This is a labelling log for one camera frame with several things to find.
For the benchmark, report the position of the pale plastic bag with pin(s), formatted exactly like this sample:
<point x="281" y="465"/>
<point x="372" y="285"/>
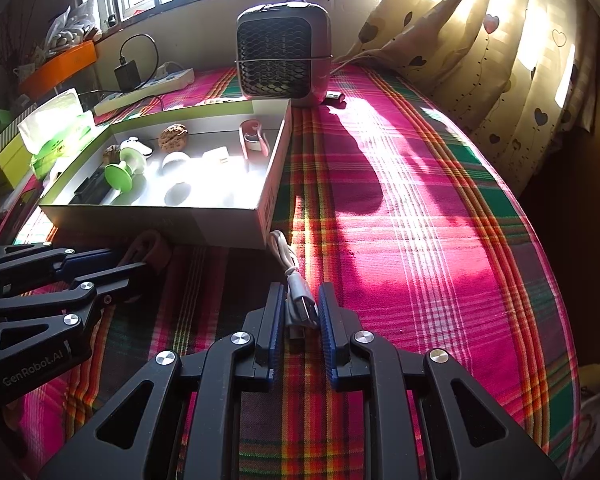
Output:
<point x="595" y="410"/>

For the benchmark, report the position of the clear plastic bag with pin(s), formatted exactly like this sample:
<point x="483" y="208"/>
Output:
<point x="77" y="25"/>

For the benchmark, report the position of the white power strip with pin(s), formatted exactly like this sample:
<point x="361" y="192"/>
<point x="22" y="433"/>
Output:
<point x="170" y="80"/>

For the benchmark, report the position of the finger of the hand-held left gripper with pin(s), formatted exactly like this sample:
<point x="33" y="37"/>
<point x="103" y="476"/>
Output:
<point x="125" y="275"/>
<point x="95" y="260"/>

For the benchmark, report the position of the small white round gadget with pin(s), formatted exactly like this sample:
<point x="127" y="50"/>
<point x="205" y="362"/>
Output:
<point x="175" y="161"/>

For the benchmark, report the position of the yellow-green box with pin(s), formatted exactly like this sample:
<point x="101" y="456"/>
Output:
<point x="12" y="160"/>

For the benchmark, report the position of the green white cardboard box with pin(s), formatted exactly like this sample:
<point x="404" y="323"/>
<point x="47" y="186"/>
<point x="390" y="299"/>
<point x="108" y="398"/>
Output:
<point x="205" y="227"/>

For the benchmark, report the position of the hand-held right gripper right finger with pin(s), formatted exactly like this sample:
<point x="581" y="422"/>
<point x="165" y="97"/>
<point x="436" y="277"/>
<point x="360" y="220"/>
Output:
<point x="330" y="335"/>

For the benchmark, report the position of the orange tray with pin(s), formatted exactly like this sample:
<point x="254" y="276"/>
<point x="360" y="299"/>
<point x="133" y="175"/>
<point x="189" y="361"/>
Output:
<point x="60" y="67"/>

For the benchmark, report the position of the plaid tablecloth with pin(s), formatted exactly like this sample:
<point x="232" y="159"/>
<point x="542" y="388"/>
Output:
<point x="430" y="260"/>

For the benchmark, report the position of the small white space heater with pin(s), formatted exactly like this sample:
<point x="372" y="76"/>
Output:
<point x="280" y="50"/>

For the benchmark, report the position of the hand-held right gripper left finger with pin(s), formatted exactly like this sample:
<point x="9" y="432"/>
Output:
<point x="276" y="330"/>

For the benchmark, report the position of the pink white clip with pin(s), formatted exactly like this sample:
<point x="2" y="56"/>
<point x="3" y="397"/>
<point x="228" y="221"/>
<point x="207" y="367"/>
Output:
<point x="255" y="140"/>

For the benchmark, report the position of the cream heart-print curtain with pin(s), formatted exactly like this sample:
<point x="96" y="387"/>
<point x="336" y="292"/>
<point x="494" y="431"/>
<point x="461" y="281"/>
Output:
<point x="480" y="60"/>

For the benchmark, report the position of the green tissue packet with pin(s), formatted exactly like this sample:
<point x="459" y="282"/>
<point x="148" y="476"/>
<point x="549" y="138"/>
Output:
<point x="60" y="142"/>

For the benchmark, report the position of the black charger adapter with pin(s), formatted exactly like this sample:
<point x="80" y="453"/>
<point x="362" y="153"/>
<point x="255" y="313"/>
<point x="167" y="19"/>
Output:
<point x="127" y="75"/>

